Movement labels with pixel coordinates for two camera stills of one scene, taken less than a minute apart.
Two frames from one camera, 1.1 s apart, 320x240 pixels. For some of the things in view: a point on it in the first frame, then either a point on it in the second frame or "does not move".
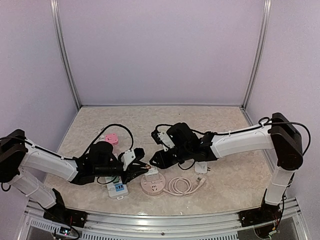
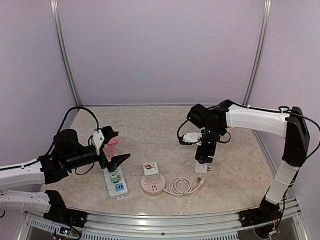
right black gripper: x=162 y=163 → x=210 y=151
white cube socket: x=152 y=174 does not move
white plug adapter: x=201 y=167 does not move
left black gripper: x=132 y=173 → x=115 y=161
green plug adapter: x=116 y=179 does not move
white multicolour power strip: x=118 y=190 does not move
